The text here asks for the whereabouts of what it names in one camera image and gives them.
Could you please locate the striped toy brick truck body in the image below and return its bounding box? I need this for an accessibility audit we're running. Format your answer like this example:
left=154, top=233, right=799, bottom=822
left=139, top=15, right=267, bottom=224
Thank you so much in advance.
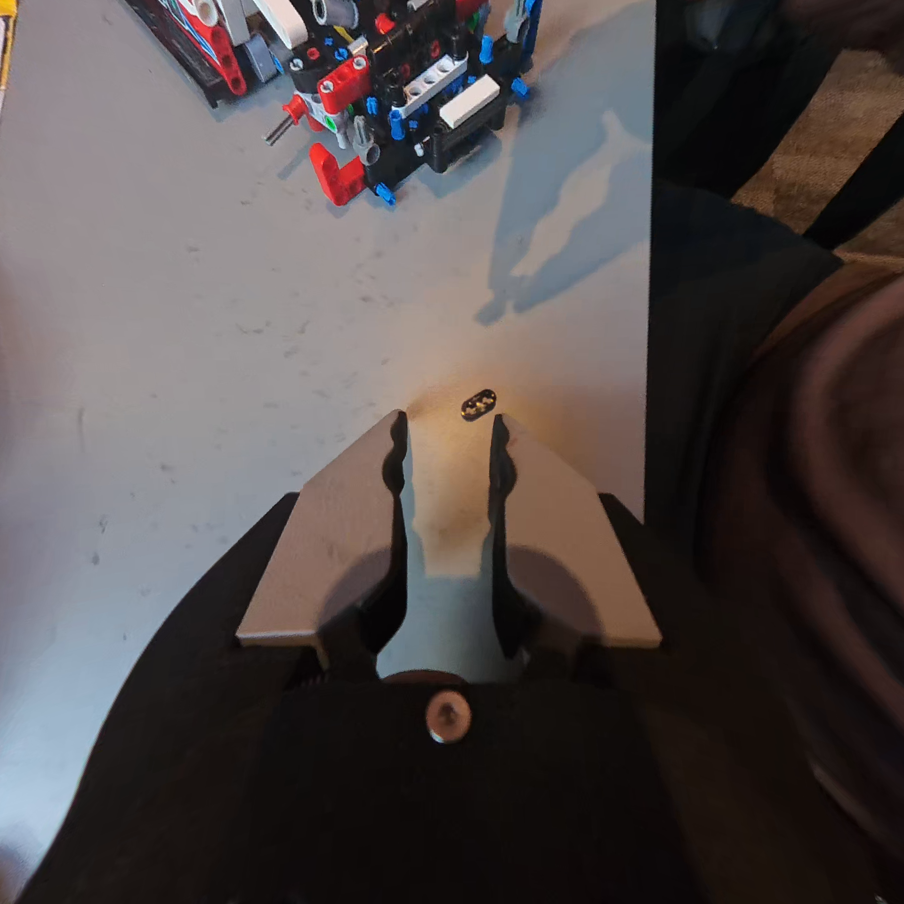
left=122, top=0, right=285, bottom=109

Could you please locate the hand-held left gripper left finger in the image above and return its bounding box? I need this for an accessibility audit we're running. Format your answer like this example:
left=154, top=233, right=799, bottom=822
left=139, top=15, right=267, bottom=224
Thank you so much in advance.
left=235, top=408, right=414, bottom=658

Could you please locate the grey desk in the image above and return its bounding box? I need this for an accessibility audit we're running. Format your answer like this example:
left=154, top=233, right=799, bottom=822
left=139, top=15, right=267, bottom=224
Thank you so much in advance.
left=0, top=0, right=659, bottom=894

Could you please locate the toy brick vehicle chassis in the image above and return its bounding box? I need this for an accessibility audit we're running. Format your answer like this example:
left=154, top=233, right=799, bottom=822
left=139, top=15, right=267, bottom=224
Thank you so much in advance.
left=263, top=0, right=546, bottom=209

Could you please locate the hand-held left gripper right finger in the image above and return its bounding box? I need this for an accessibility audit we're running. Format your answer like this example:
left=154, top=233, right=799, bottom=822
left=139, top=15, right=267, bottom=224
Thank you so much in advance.
left=489, top=412, right=665, bottom=661

